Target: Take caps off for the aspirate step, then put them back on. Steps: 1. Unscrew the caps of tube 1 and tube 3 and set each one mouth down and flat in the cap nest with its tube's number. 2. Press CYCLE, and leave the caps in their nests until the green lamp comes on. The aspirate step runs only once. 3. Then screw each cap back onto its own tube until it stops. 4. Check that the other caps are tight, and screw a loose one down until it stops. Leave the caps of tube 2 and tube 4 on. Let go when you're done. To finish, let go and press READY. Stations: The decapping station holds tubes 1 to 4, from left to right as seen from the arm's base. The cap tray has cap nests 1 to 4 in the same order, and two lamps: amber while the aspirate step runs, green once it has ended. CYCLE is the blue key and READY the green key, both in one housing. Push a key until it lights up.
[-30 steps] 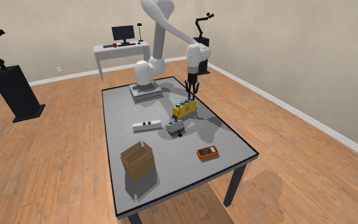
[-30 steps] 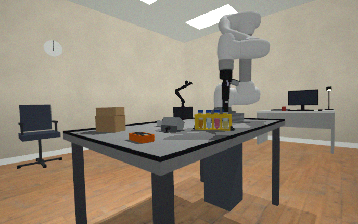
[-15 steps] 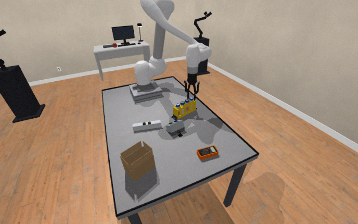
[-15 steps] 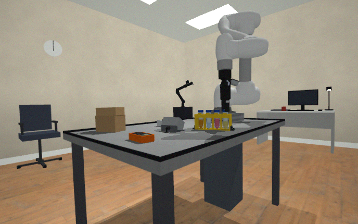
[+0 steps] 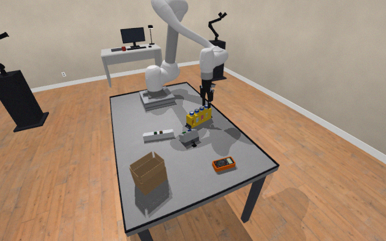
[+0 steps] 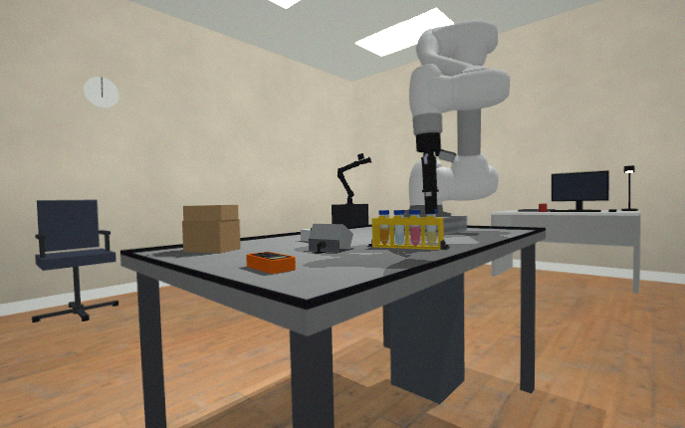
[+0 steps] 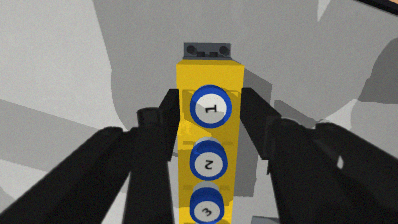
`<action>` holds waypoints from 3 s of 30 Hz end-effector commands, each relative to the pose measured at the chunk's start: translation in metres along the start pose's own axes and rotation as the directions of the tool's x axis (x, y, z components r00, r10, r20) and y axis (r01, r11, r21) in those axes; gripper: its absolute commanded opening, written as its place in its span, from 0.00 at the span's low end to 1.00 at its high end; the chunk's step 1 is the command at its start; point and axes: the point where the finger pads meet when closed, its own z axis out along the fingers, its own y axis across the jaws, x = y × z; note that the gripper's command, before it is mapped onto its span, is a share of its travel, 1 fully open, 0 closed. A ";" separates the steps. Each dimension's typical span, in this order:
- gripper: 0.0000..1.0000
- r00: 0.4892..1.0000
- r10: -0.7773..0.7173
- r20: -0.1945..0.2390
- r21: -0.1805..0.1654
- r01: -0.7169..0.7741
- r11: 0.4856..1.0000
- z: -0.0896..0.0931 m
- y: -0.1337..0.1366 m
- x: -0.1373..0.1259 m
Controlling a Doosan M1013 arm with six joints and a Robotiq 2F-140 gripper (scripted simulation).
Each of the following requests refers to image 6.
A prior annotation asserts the brown cardboard box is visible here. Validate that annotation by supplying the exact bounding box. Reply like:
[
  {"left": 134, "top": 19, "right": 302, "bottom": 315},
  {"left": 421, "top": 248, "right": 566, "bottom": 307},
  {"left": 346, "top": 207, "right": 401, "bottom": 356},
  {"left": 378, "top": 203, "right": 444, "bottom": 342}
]
[{"left": 182, "top": 205, "right": 241, "bottom": 253}]

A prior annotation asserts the yellow rack with four tubes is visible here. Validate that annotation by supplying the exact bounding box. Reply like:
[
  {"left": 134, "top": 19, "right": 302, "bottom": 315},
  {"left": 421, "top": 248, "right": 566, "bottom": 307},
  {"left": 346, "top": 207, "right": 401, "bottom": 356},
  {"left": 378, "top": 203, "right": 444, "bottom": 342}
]
[{"left": 372, "top": 215, "right": 444, "bottom": 250}]

